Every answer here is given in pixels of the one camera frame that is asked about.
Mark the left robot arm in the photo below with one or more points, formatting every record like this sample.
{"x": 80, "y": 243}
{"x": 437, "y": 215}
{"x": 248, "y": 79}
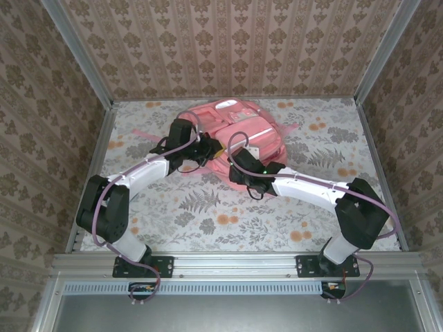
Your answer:
{"x": 145, "y": 174}

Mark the grey metal panel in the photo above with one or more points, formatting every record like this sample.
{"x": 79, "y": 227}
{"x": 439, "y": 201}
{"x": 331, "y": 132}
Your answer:
{"x": 242, "y": 314}

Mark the pink backpack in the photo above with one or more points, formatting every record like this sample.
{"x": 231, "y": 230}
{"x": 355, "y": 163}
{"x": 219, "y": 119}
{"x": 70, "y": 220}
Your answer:
{"x": 256, "y": 131}

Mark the aluminium table edge rail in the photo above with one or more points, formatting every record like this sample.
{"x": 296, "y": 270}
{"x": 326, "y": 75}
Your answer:
{"x": 375, "y": 155}
{"x": 97, "y": 155}

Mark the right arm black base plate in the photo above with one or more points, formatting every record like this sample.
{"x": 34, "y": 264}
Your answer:
{"x": 306, "y": 266}

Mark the aluminium frame post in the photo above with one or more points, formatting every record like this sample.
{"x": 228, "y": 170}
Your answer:
{"x": 80, "y": 58}
{"x": 384, "y": 52}

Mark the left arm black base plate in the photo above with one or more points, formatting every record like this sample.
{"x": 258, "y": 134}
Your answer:
{"x": 162, "y": 266}

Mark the floral table cover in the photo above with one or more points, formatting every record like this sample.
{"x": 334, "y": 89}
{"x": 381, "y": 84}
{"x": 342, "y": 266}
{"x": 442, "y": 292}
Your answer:
{"x": 242, "y": 221}

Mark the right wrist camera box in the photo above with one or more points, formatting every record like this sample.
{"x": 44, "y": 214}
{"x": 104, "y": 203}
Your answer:
{"x": 252, "y": 151}

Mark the wide aluminium frame rail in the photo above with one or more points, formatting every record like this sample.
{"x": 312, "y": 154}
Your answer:
{"x": 235, "y": 264}

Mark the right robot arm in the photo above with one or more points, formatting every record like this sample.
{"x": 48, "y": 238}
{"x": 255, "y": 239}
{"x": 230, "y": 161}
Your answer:
{"x": 304, "y": 188}

